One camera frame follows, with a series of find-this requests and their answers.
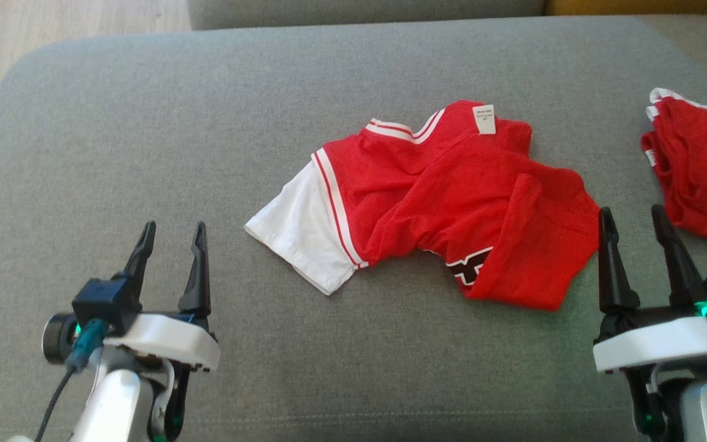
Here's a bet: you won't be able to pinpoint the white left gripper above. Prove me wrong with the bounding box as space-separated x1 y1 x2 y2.
103 221 220 372

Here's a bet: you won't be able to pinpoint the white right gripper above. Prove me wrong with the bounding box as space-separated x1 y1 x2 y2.
593 204 707 373

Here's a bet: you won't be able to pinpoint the red white-trim basketball shorts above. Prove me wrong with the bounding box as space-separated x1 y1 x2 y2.
641 88 707 249

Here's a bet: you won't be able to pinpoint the red white-sleeved jersey shirt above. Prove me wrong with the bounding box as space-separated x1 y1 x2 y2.
244 99 601 311

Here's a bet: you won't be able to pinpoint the grey sofa seat cushion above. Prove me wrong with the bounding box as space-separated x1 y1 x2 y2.
0 15 707 442

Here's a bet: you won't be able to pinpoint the yellow sofa back cushion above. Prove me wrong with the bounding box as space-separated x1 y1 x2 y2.
544 0 707 16

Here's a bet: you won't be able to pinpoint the grey sofa back cushion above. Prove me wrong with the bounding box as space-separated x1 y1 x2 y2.
187 0 547 31

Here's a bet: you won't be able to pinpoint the teal-plug black camera cable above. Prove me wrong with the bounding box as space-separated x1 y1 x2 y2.
34 318 109 442

